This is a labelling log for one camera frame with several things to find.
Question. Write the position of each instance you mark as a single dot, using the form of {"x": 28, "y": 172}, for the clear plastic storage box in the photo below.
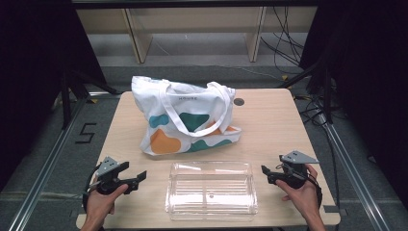
{"x": 211, "y": 192}

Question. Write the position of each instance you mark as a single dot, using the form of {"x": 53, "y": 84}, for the white tote bag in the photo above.
{"x": 192, "y": 96}

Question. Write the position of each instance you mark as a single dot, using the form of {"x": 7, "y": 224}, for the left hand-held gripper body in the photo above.
{"x": 107, "y": 166}

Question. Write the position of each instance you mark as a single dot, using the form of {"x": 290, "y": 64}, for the dark round table grommet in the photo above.
{"x": 239, "y": 102}

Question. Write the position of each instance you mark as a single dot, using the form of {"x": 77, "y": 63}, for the person's left hand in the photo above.
{"x": 99, "y": 205}

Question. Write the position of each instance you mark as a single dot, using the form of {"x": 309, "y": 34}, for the aluminium frame rail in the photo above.
{"x": 41, "y": 179}
{"x": 349, "y": 166}

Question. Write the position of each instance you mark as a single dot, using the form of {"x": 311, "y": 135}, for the light wooden shelf unit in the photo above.
{"x": 141, "y": 38}

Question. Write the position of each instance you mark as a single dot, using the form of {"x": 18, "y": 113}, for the black metal stand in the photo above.
{"x": 327, "y": 96}
{"x": 65, "y": 102}

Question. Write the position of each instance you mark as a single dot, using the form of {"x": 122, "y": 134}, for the person's right hand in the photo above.
{"x": 304, "y": 199}

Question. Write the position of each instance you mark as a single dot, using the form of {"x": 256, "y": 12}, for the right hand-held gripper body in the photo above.
{"x": 296, "y": 173}

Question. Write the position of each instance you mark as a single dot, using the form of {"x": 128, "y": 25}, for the black curtain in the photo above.
{"x": 32, "y": 80}
{"x": 375, "y": 80}

